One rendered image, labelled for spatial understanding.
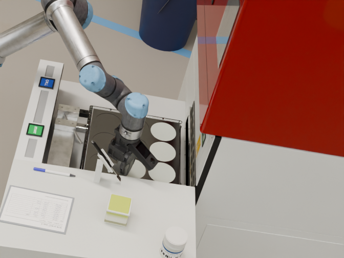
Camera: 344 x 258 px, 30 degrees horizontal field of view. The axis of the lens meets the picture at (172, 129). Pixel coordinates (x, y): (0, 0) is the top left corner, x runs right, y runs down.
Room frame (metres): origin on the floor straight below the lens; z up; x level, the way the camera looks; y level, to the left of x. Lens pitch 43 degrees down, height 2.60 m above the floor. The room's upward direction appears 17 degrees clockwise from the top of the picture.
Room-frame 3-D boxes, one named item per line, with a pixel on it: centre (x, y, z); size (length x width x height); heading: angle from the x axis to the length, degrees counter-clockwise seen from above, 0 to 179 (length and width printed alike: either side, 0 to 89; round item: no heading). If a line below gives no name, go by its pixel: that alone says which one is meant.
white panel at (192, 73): (1.92, -0.07, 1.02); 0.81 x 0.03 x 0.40; 11
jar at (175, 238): (1.22, -0.11, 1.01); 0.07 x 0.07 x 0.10
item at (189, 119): (1.74, -0.09, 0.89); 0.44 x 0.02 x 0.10; 11
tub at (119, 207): (1.30, 0.09, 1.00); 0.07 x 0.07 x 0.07; 6
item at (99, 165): (1.43, 0.18, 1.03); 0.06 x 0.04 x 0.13; 101
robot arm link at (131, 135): (1.52, 0.13, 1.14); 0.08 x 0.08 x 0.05
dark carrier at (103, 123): (1.69, 0.11, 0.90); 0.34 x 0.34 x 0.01; 11
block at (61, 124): (1.70, 0.39, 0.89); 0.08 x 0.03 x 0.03; 101
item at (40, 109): (1.69, 0.48, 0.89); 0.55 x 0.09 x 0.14; 11
